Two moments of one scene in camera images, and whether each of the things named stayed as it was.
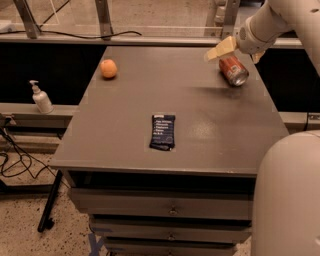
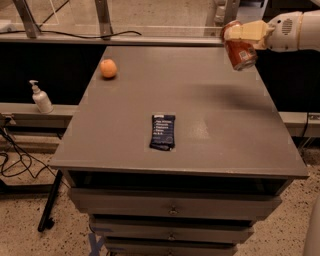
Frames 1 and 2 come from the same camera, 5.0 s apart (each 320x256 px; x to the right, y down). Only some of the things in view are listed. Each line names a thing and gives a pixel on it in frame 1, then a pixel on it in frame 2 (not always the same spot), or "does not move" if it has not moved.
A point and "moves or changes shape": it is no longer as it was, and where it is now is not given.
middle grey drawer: (167, 229) does not move
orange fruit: (108, 68) does not move
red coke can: (233, 69) moves or changes shape
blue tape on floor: (94, 245) does not move
